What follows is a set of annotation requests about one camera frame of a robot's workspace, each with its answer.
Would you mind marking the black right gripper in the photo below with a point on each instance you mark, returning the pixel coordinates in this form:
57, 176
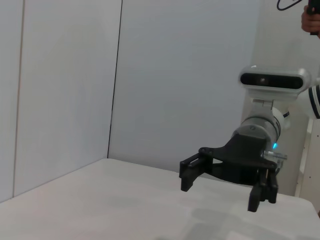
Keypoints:
240, 160

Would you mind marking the person's hand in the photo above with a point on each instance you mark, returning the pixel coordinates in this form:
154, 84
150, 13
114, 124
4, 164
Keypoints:
311, 22

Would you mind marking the black handheld controller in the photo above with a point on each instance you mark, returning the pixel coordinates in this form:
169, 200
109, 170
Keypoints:
312, 4

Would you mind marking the white robot column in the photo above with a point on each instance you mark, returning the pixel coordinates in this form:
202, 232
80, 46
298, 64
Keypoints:
311, 155

